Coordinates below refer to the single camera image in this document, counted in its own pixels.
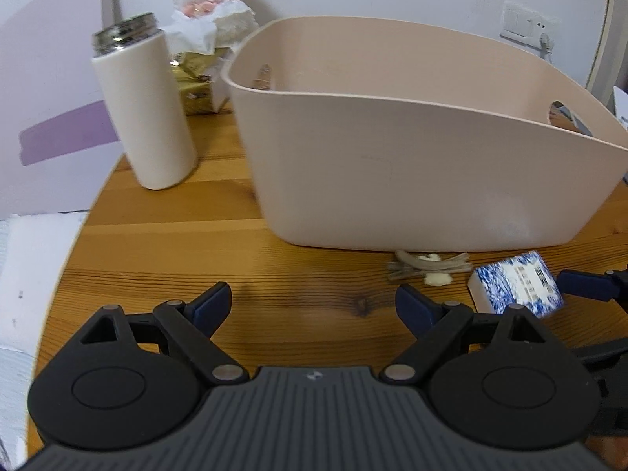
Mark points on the white wall switch socket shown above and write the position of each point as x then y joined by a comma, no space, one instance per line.
529,28

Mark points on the white plush lamb toy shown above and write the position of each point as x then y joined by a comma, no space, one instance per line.
204,26

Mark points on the cream thermos bottle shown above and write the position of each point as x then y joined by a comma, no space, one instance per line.
139,90

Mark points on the blue white tissue pack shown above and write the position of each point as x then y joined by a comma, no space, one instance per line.
523,279

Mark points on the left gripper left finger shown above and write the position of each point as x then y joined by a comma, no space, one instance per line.
125,380

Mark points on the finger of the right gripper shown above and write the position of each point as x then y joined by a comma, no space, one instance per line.
609,286

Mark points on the gold tissue box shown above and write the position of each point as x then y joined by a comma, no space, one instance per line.
201,89

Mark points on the lilac headboard panel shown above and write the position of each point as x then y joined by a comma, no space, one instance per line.
58,145

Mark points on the beige plastic storage basket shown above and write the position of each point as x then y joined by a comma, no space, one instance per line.
378,134

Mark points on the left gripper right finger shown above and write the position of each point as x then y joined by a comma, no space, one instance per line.
502,380

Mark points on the white bedding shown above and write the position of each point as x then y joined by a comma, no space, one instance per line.
34,250

